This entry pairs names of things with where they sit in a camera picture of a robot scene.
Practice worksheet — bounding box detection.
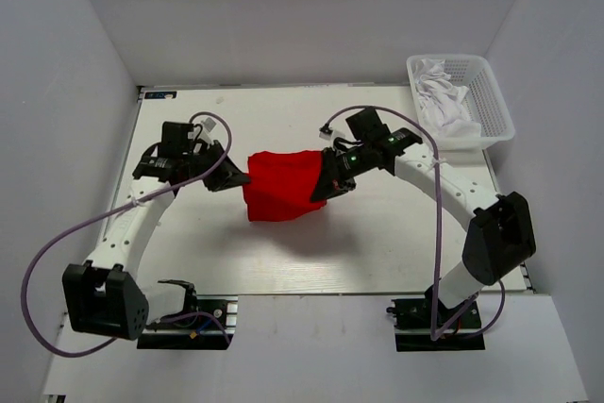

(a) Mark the white crumpled t shirt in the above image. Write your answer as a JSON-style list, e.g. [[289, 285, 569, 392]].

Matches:
[[412, 59, 481, 139]]

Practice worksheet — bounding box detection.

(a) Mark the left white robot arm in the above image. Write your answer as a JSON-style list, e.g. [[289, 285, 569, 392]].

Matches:
[[62, 114, 250, 340]]

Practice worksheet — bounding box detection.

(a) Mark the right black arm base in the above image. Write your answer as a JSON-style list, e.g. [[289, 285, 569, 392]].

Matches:
[[386, 296, 487, 353]]

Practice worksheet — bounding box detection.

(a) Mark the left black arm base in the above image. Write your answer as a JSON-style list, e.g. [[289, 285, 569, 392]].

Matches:
[[137, 279, 238, 351]]

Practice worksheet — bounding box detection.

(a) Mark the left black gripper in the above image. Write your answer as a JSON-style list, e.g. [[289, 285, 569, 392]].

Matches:
[[183, 140, 251, 192]]

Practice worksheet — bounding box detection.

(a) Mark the white plastic basket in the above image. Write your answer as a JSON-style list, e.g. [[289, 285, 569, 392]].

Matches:
[[407, 54, 515, 150]]

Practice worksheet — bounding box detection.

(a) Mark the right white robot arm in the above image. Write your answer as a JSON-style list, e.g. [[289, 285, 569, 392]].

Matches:
[[310, 107, 536, 327]]

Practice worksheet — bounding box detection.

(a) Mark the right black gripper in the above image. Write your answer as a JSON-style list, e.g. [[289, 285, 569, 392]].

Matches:
[[311, 143, 374, 204]]

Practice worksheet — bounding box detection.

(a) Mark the blue label sticker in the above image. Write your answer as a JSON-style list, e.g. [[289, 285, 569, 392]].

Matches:
[[143, 91, 177, 100]]

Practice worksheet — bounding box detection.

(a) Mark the red t shirt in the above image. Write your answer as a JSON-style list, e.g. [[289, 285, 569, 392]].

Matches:
[[243, 150, 327, 222]]

